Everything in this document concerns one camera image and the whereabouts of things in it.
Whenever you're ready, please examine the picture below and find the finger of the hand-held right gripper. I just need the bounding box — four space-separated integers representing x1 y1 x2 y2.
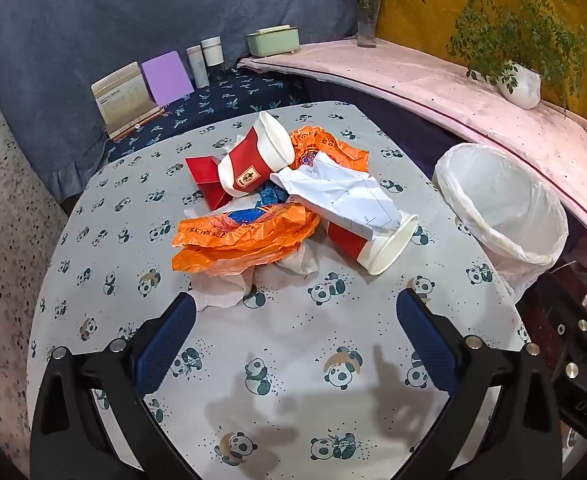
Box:
547 305 587 441

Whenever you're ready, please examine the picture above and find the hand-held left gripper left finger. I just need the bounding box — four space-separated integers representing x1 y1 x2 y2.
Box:
30 291 199 480

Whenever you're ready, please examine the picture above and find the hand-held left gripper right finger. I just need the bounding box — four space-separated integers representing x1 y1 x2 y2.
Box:
396 287 574 480

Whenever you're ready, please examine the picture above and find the white paper tissue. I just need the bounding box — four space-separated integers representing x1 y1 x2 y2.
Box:
188 245 324 311

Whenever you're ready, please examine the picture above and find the orange plastic bag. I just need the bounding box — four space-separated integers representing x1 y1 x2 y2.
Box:
289 126 370 173
172 205 320 276

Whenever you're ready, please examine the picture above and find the red paper cup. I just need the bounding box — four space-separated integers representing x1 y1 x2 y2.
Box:
217 111 295 197
327 214 420 276

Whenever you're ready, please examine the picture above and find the bin with white liner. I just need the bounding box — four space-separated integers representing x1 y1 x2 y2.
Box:
433 143 569 301

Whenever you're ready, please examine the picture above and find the white paper sheet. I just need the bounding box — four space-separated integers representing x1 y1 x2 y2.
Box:
270 152 404 241

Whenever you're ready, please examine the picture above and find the red cardboard box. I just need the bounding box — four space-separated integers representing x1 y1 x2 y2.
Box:
184 156 234 211

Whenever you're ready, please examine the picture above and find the blue foil wrapper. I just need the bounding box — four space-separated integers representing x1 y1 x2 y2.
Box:
228 182 294 226

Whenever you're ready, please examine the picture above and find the panda print tablecloth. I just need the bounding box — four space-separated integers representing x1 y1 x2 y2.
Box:
26 101 531 480

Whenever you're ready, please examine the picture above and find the dark purple cloth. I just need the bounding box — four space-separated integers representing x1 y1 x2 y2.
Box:
303 80 474 176

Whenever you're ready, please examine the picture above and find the beige gift box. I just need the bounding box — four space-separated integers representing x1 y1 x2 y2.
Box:
91 61 166 142

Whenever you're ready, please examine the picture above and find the navy leaf print cloth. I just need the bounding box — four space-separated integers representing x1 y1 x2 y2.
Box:
106 67 307 163

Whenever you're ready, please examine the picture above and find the pink cloth covered board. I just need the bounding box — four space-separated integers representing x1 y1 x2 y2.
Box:
237 40 587 241

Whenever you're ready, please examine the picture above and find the purple card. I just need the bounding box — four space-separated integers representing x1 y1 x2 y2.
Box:
141 51 195 107

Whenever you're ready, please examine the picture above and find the green plant in white pot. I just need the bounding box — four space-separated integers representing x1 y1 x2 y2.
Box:
418 0 587 111

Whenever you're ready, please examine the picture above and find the slim white bottle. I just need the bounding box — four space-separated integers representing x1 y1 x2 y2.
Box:
186 45 210 89

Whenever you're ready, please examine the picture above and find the wide white bottle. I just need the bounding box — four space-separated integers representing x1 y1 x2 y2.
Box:
201 36 225 81

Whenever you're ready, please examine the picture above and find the pale green box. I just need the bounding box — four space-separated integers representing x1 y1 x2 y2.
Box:
246 25 301 57

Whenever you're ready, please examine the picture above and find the glass vase with red flowers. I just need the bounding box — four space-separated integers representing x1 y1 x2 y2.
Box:
337 0 393 49

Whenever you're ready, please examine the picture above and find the yellow cloth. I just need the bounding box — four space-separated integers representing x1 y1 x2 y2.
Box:
376 0 587 148

